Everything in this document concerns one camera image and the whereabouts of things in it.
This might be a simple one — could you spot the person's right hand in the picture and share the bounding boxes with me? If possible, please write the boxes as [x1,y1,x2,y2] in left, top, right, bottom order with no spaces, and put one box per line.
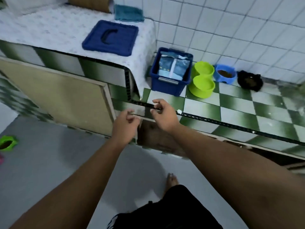
[150,99,181,135]

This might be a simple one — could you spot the person's left hand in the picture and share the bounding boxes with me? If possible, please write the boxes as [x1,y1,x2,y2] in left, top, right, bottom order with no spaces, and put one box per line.
[111,109,141,147]

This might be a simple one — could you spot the blue lidded storage box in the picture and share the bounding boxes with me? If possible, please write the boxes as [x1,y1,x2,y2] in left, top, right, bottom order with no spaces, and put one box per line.
[149,47,194,97]

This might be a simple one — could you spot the yellow-green double pet bowl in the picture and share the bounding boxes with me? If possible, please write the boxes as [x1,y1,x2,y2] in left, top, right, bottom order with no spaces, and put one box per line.
[188,61,216,99]

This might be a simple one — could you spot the blue pet food bag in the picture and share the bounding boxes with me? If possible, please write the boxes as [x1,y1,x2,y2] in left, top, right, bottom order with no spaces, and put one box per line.
[158,52,191,81]

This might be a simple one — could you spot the blue cat bowl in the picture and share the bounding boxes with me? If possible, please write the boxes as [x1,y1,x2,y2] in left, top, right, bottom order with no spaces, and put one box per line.
[213,64,237,85]

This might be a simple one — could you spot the blue box lid with handle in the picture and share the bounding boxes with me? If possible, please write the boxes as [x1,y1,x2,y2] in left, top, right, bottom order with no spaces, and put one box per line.
[82,20,139,57]

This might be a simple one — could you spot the black cat bowl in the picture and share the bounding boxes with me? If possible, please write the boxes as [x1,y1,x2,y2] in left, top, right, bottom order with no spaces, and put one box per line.
[237,70,264,92]

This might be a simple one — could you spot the green cat bowl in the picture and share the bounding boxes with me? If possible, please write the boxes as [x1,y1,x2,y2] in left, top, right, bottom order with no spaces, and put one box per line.
[0,135,18,152]

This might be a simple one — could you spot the person's right forearm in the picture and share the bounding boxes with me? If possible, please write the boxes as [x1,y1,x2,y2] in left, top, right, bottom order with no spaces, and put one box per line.
[171,125,305,229]

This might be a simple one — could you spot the person's left forearm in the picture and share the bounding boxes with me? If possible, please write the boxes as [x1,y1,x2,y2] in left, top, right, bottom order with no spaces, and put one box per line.
[9,138,125,229]

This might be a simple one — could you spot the person's right foot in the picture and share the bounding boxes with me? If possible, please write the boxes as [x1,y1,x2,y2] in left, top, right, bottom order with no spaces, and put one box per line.
[166,173,179,191]

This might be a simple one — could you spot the checkered tiled counter base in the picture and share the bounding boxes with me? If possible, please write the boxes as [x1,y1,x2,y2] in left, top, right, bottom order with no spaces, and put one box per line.
[0,40,305,176]

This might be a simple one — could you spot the beige cupboard door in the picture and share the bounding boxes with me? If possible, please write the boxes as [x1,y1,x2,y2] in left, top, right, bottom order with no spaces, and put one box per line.
[0,57,115,137]

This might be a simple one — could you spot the black shorts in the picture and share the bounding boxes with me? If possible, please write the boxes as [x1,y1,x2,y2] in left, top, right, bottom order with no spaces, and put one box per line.
[106,184,223,229]

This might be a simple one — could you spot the teal folded towel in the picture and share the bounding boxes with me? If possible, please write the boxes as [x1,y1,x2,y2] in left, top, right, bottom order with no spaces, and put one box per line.
[114,4,145,23]

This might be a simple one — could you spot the white floral cloth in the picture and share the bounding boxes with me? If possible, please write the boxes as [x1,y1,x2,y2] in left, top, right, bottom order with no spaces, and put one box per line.
[0,3,158,99]

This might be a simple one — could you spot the brown cardboard roll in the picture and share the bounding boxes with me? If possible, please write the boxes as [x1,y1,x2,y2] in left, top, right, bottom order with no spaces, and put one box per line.
[66,0,114,14]

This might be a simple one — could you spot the open wooden cupboard door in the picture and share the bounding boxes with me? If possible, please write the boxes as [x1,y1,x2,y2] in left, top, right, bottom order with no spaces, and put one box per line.
[283,161,305,176]

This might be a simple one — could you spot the white pillow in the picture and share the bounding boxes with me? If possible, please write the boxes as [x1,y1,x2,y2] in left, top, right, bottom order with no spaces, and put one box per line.
[3,0,68,13]

